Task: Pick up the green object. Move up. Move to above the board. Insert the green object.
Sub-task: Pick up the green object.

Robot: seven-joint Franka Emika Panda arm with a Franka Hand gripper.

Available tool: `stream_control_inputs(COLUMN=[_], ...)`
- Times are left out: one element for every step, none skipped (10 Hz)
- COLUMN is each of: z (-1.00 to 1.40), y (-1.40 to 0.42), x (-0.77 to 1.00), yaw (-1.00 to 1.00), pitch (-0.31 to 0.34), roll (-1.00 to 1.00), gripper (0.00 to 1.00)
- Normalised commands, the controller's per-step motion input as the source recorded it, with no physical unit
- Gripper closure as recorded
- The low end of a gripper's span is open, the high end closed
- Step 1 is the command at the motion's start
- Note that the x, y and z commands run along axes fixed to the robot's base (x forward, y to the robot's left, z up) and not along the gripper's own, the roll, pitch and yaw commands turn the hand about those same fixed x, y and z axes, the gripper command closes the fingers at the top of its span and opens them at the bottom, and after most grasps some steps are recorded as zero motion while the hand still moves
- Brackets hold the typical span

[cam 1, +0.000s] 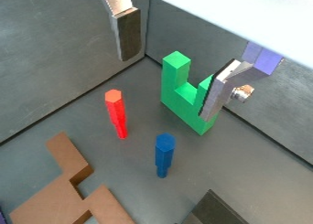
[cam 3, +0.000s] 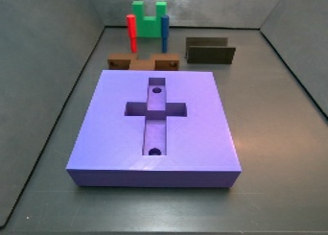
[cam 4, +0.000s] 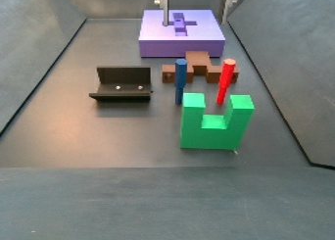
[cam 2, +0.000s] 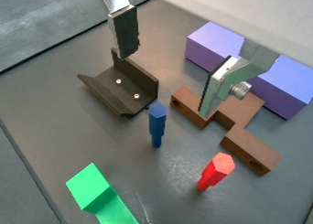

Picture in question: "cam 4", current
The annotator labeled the brown stepped block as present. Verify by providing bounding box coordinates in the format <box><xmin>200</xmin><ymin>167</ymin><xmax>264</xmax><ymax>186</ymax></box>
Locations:
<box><xmin>162</xmin><ymin>51</ymin><xmax>222</xmax><ymax>83</ymax></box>

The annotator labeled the purple board with cross slot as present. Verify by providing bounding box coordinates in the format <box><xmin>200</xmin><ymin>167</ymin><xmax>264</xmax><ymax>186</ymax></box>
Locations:
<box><xmin>138</xmin><ymin>10</ymin><xmax>225</xmax><ymax>58</ymax></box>

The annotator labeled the green U-shaped block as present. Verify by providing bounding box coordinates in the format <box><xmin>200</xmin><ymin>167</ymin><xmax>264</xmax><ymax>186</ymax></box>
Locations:
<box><xmin>180</xmin><ymin>93</ymin><xmax>253</xmax><ymax>150</ymax></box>

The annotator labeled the red hexagonal peg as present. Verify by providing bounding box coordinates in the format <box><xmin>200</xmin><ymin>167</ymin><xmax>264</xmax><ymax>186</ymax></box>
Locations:
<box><xmin>216</xmin><ymin>59</ymin><xmax>234</xmax><ymax>105</ymax></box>

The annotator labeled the blue hexagonal peg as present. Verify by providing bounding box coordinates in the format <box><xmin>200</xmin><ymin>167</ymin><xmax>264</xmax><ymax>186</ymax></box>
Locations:
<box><xmin>173</xmin><ymin>59</ymin><xmax>186</xmax><ymax>105</ymax></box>

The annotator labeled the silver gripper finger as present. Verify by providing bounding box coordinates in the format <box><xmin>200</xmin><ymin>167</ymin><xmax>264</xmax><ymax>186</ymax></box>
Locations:
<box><xmin>221</xmin><ymin>0</ymin><xmax>237</xmax><ymax>24</ymax></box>
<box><xmin>154</xmin><ymin>0</ymin><xmax>168</xmax><ymax>26</ymax></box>

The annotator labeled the black angle bracket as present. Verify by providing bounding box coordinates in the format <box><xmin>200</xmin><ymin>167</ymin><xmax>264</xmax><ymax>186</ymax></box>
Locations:
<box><xmin>89</xmin><ymin>66</ymin><xmax>152</xmax><ymax>102</ymax></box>

